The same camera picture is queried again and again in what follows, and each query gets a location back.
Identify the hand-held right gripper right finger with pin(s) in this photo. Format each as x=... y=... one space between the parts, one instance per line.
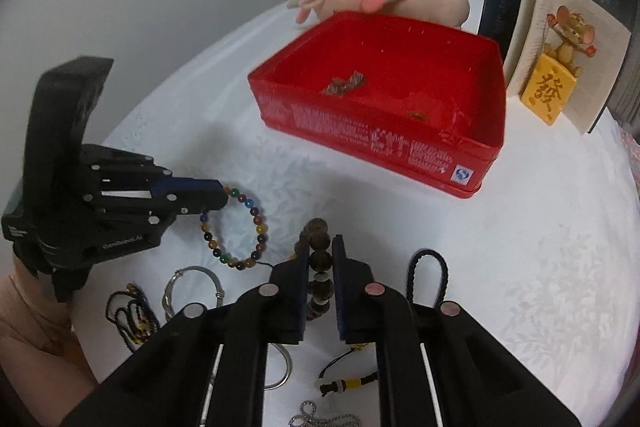
x=341 y=292

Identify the white patterned cloth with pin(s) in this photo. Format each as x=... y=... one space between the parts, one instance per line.
x=525 y=232

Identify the silver bangle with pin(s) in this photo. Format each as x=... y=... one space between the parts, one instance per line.
x=289 y=367
x=218 y=288

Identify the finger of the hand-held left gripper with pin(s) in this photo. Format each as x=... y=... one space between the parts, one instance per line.
x=195 y=185
x=200 y=203

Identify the mouse figurine on gold block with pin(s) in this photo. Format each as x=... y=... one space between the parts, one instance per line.
x=547 y=89

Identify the colourful printed cloth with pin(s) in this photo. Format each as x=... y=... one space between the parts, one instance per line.
x=631 y=162

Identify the red plastic box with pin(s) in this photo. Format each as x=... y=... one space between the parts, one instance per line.
x=380 y=142

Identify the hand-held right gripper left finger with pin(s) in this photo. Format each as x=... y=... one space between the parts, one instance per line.
x=299 y=292

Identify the person's left forearm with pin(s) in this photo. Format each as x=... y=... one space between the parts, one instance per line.
x=30 y=332

